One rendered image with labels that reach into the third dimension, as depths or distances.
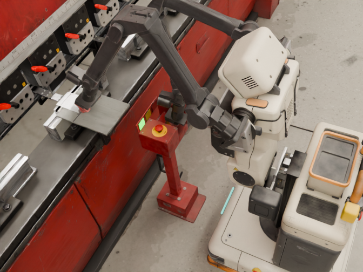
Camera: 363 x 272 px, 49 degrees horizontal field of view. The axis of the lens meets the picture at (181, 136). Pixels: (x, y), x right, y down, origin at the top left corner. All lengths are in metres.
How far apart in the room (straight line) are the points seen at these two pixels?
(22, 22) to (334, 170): 1.25
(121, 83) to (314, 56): 1.89
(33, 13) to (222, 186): 1.60
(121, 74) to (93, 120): 0.42
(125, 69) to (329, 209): 1.17
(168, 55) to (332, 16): 2.82
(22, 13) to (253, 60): 0.79
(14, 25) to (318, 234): 1.31
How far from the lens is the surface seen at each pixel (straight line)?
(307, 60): 3.41
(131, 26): 1.17
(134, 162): 2.27
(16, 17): 1.49
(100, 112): 1.73
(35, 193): 1.75
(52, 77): 1.67
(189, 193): 2.45
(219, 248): 2.12
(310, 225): 1.62
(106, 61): 1.39
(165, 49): 1.19
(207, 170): 2.67
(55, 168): 1.78
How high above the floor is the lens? 2.24
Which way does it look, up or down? 52 degrees down
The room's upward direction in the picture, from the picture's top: 9 degrees counter-clockwise
